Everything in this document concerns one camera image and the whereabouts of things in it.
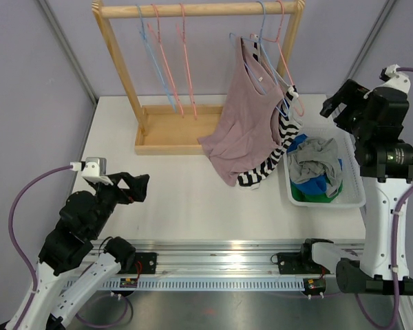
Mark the white slotted cable duct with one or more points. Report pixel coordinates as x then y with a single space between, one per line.
151 284

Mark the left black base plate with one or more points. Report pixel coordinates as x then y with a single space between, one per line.
144 262

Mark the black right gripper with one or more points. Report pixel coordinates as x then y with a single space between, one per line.
352 95

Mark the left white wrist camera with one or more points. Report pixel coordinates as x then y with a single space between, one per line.
93 170

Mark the pink hanger under striped top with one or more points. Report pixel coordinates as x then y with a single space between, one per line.
285 48

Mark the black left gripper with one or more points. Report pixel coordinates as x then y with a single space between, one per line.
137 185

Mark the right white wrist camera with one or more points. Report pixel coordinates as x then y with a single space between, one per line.
393 79

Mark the blue tank top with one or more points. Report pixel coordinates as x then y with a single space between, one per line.
313 185

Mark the pink wire hanger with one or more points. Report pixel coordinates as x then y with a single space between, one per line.
157 35

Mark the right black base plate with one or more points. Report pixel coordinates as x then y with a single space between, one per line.
293 263

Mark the wooden clothes rack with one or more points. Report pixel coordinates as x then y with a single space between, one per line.
159 131

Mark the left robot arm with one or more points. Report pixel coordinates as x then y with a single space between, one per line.
46 305

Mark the aluminium mounting rail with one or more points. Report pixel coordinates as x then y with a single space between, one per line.
216 259

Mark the black white striped top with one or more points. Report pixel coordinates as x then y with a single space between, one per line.
288 130

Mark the grey tank top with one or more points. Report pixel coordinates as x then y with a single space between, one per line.
316 161

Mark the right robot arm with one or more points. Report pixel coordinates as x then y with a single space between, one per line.
386 168

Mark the green tank top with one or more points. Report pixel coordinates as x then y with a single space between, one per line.
300 196

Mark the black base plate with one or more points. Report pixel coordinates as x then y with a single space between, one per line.
293 263
144 262

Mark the mauve tank top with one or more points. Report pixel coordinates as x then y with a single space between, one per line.
248 128

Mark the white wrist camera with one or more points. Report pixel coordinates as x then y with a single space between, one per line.
93 170
393 79

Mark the light blue wire hanger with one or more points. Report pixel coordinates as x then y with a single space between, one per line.
152 56

